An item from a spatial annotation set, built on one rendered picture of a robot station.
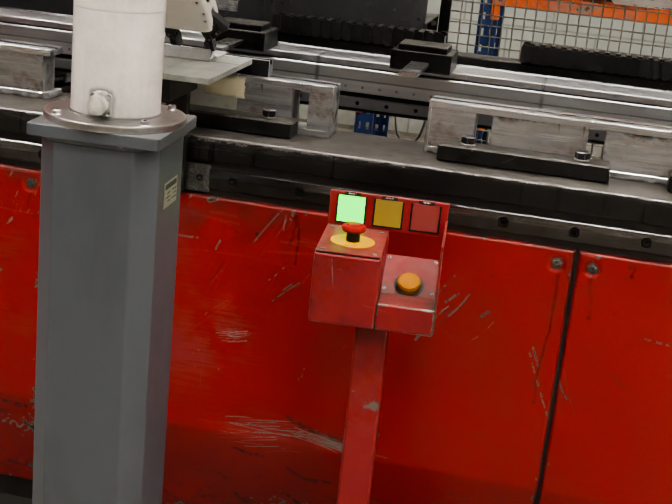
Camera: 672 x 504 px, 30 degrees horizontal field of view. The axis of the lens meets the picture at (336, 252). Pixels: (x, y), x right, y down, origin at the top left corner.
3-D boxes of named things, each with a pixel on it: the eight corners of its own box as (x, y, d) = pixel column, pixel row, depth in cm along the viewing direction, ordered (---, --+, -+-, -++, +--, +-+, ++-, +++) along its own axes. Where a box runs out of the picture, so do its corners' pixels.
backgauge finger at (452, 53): (375, 79, 231) (377, 52, 229) (398, 61, 255) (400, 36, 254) (439, 87, 229) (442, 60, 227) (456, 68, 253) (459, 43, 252)
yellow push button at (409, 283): (395, 296, 203) (396, 288, 201) (398, 278, 205) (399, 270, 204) (418, 299, 203) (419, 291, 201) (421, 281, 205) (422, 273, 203)
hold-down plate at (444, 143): (435, 160, 221) (437, 143, 220) (439, 154, 226) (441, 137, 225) (608, 184, 216) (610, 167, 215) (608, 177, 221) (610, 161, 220)
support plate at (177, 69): (105, 71, 209) (105, 65, 208) (159, 52, 233) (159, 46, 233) (208, 85, 206) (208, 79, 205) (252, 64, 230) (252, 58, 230)
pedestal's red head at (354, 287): (307, 321, 199) (317, 212, 194) (321, 289, 214) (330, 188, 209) (432, 337, 197) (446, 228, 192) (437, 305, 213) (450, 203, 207)
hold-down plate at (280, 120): (132, 117, 231) (133, 101, 230) (143, 113, 236) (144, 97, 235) (290, 139, 226) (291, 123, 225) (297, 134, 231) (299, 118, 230)
